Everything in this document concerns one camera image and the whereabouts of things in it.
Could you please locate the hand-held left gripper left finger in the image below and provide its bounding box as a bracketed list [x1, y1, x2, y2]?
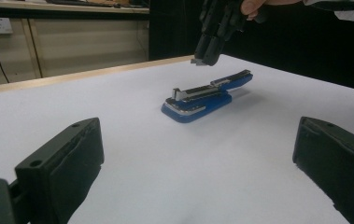
[14, 117, 106, 224]

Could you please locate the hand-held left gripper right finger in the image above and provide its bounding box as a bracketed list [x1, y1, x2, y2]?
[291, 116, 354, 224]

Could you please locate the silver staple strip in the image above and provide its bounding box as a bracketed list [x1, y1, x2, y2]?
[191, 57, 208, 67]

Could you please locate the blue stapler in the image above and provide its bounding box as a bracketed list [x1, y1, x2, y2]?
[161, 69, 254, 124]

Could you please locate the black curtain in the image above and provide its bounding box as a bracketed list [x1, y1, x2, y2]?
[149, 0, 354, 94]

